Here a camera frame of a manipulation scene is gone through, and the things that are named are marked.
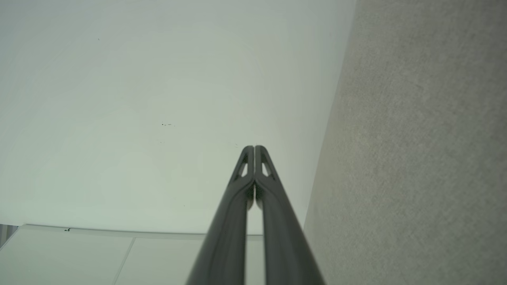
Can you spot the grey fabric sofa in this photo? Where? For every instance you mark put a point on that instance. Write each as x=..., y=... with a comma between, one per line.
x=416, y=158

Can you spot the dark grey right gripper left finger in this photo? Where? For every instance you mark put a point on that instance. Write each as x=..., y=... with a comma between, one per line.
x=225, y=237

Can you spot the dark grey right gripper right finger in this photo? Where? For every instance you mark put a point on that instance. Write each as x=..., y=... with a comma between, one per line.
x=283, y=237

